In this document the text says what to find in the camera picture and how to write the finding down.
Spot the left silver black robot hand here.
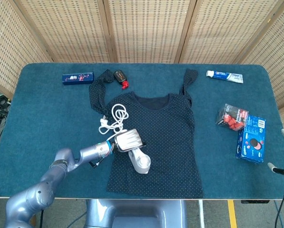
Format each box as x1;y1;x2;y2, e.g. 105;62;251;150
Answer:
113;128;147;152

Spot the white handheld steam iron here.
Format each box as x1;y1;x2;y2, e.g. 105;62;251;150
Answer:
128;147;152;175

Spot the white power plug and cord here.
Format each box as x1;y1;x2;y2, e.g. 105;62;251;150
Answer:
98;104;130;141

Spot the navy polka dot shirt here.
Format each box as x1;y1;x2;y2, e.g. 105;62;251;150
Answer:
89;68;204;199

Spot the blue Oreo cookie box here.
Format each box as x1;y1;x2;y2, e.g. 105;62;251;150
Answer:
235;114;267;164

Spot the black bottle with red cap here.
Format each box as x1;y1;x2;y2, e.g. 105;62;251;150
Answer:
114;69;129;90

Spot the grey-blue robot torso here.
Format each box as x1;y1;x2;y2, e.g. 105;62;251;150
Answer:
85;199;188;228

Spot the clear box with red pieces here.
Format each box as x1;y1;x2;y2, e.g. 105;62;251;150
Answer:
215;103;249;132

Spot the dark blue rectangular carton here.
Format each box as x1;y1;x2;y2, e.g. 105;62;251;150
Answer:
62;72;95;86

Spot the white table leg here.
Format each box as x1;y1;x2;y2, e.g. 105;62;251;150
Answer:
198;199;206;228

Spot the white blue toothpaste tube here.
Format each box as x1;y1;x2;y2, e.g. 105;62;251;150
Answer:
206;70;244;84

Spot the woven wicker folding screen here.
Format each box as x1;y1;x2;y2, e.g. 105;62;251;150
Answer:
0;0;284;130

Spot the black bracket under table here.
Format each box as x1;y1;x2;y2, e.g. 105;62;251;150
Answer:
241;199;270;204

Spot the blue floor cable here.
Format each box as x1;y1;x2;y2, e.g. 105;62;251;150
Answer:
72;210;88;228

